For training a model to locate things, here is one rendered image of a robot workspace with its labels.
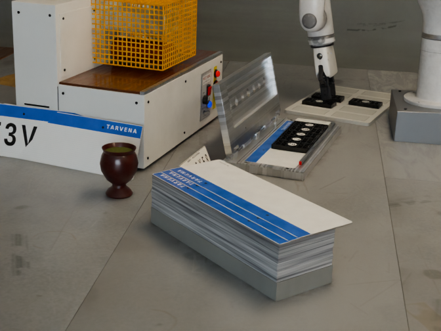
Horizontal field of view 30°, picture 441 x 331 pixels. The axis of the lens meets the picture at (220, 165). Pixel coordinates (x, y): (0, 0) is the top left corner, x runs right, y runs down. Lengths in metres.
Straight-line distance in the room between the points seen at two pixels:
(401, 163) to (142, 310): 1.00
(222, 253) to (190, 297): 0.13
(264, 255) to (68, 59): 0.87
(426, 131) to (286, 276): 1.03
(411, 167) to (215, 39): 2.46
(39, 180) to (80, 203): 0.18
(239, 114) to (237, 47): 2.34
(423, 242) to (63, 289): 0.72
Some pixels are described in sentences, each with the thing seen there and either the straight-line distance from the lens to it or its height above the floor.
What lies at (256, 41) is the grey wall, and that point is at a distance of 4.42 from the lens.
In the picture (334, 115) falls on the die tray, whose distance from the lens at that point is 2.52.
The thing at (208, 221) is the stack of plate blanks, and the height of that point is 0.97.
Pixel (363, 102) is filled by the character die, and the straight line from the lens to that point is 2.65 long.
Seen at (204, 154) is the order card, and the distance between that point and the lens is 1.98.
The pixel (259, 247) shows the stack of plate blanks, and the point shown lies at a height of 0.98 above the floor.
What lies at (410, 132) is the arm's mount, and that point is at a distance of 2.34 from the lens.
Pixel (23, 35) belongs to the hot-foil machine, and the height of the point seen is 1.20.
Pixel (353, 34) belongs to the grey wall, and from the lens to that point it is 4.39.
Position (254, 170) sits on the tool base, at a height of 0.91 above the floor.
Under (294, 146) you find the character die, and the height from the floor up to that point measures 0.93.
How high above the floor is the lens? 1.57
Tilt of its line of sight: 19 degrees down
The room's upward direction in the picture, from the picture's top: 2 degrees clockwise
